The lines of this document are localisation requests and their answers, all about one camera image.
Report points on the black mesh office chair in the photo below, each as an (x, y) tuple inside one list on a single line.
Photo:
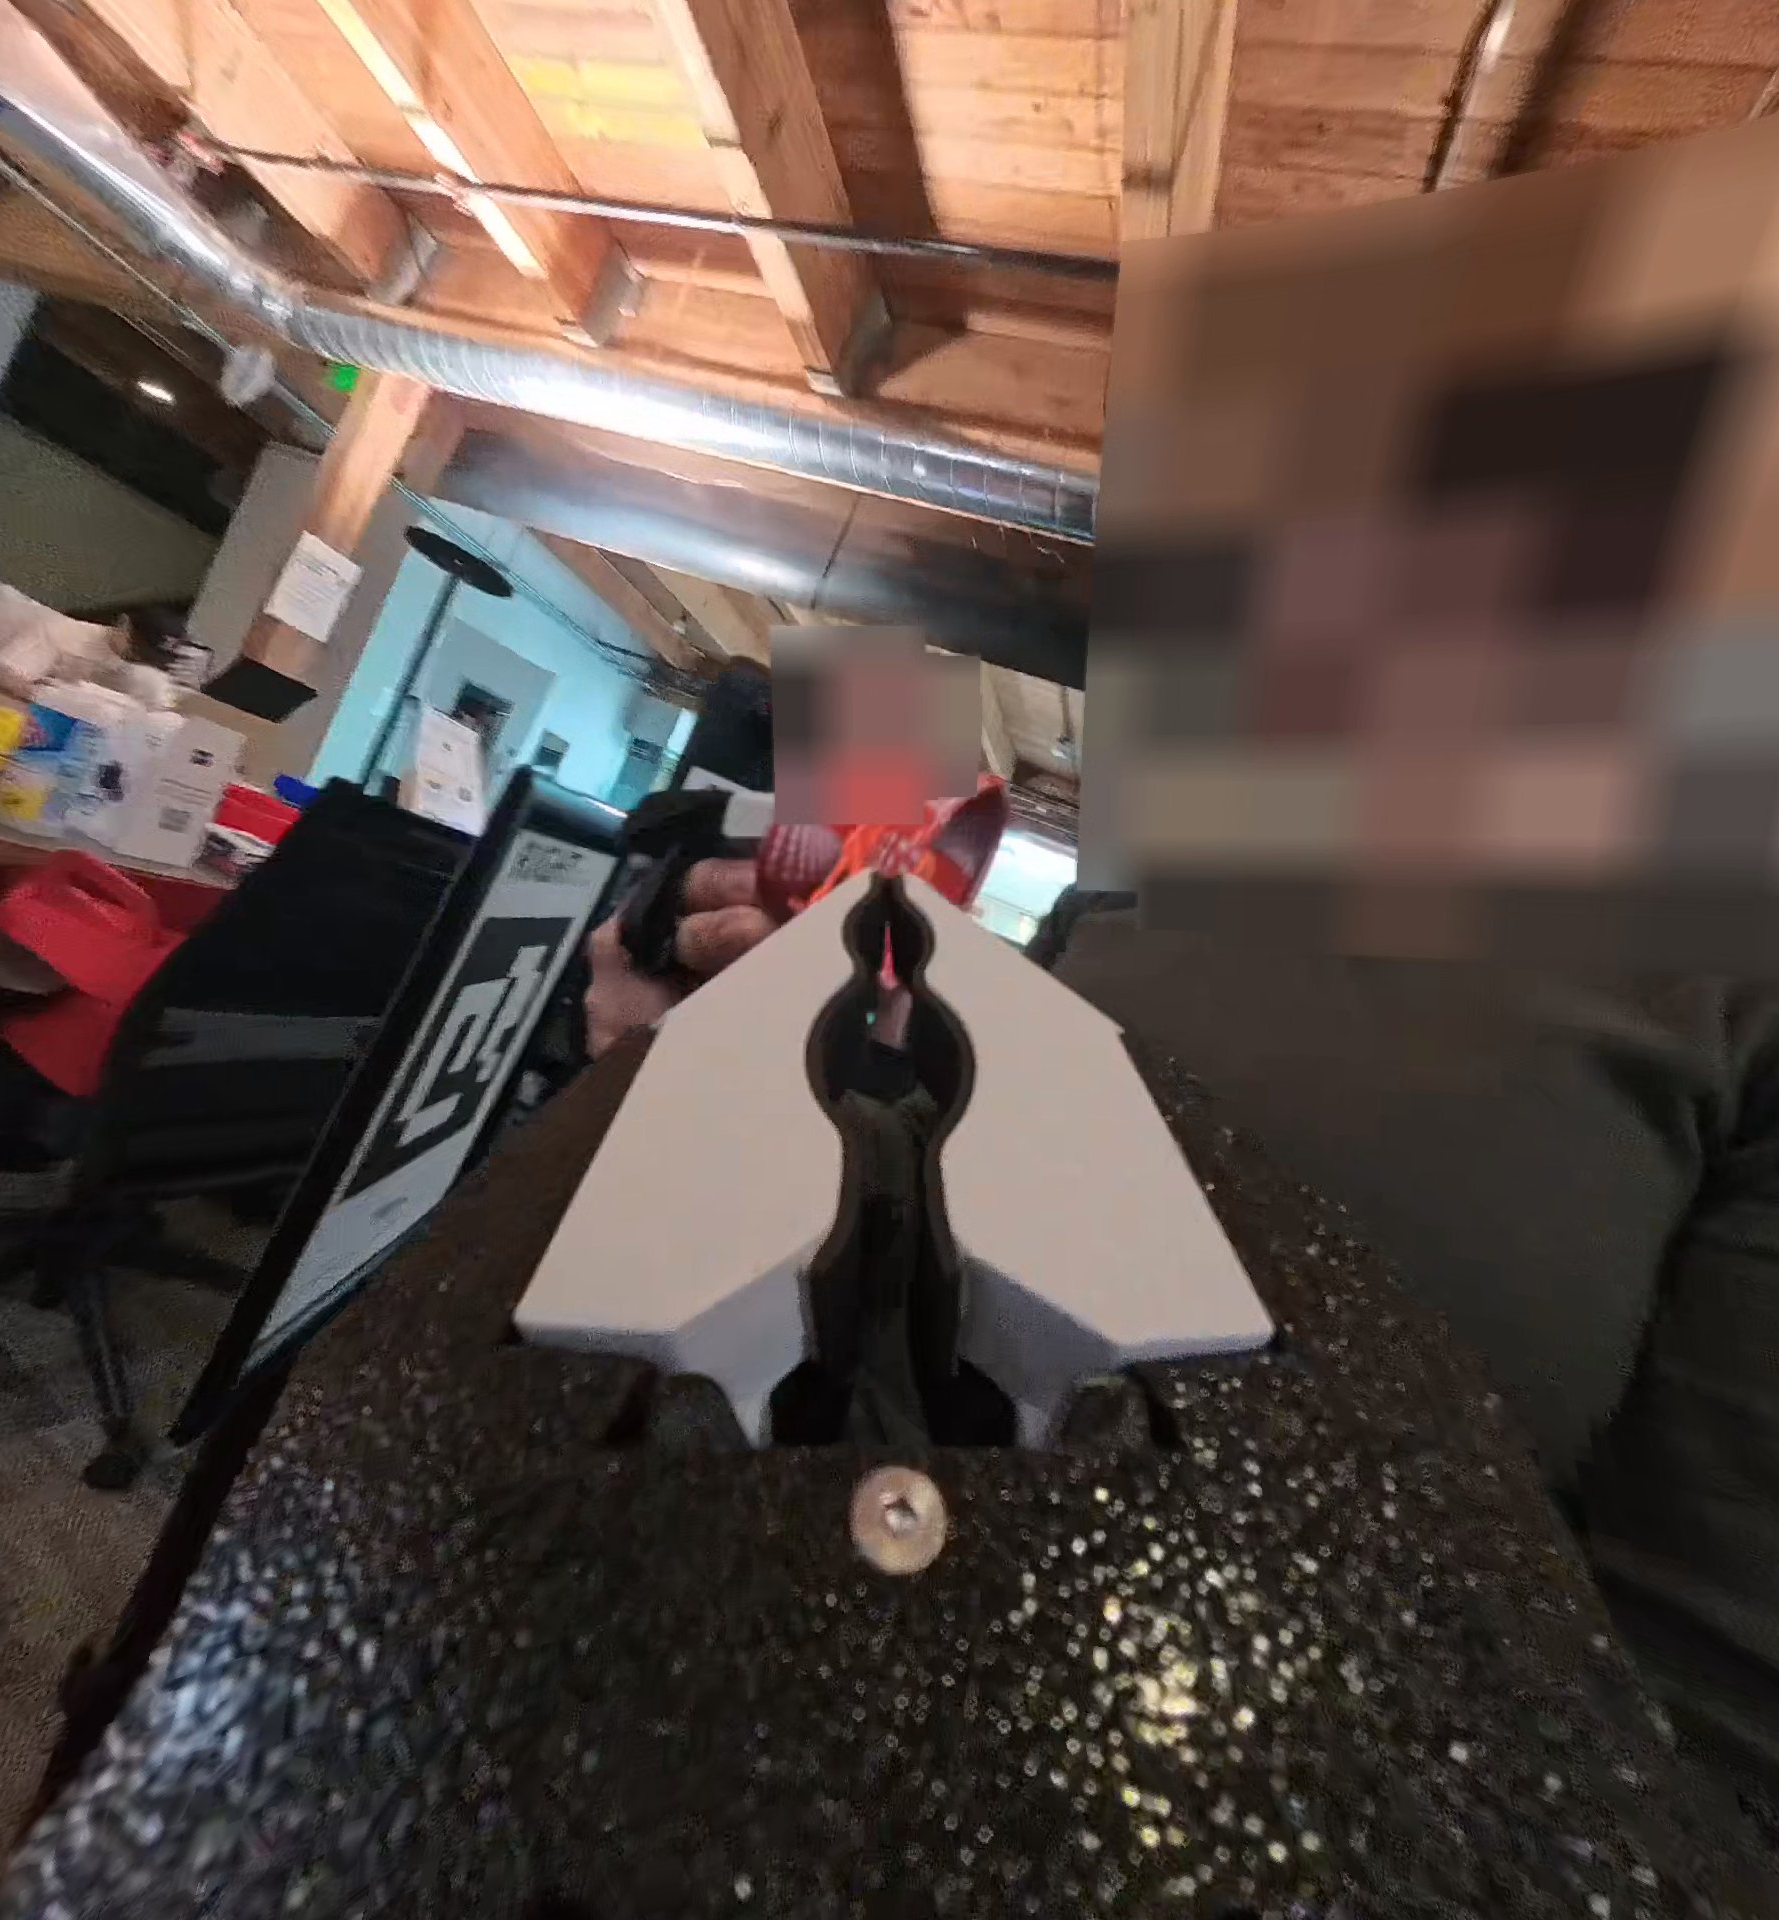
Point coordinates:
[(199, 1052)]

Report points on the person's right hand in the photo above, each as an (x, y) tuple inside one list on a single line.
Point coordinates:
[(680, 945)]

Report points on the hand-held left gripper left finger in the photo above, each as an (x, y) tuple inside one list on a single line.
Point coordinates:
[(680, 1202)]

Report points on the narrow silver air duct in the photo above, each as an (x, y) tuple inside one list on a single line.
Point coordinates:
[(529, 330)]

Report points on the brown work table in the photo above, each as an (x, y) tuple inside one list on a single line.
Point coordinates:
[(50, 855)]

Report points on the red white yo-yo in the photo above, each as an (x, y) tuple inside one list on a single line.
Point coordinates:
[(889, 841)]

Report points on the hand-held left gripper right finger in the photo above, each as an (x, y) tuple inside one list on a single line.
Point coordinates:
[(1098, 1202)]

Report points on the white printed box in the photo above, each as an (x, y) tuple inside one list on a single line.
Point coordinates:
[(154, 767)]

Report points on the black framed floor sign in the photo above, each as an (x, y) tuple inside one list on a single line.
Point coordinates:
[(425, 1098)]

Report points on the black floor lamp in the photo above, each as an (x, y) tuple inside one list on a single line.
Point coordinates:
[(456, 557)]

